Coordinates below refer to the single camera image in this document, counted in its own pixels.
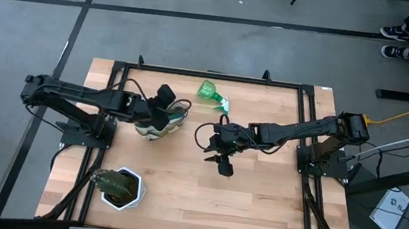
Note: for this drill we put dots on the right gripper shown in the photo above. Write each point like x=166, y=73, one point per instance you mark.
x=232, y=138

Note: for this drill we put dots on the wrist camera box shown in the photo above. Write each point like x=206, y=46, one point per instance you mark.
x=225, y=168
x=166, y=94

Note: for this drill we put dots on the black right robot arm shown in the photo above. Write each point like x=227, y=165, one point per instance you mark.
x=294, y=131

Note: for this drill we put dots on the beige gardening bag green trim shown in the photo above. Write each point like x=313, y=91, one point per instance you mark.
x=157, y=132

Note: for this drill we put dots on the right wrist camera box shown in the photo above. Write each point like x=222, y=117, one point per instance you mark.
x=225, y=168

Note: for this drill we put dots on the green spray bottle white nozzle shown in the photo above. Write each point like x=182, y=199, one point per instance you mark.
x=207, y=90

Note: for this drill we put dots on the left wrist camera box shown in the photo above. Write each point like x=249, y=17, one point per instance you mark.
x=166, y=94

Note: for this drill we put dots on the person's shoe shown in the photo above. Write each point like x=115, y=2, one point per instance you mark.
x=395, y=32
x=394, y=51

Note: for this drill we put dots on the green cactus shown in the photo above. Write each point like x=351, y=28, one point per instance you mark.
x=113, y=183

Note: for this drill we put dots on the white hexagonal plant pot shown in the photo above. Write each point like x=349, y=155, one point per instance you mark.
x=137, y=193

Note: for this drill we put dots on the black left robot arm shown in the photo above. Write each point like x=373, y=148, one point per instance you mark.
x=88, y=96

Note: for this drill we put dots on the black aluminium table frame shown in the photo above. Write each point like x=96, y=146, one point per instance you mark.
x=212, y=75

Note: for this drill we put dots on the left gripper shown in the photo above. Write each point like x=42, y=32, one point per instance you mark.
x=156, y=115

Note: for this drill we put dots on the white printed box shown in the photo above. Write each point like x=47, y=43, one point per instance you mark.
x=388, y=212

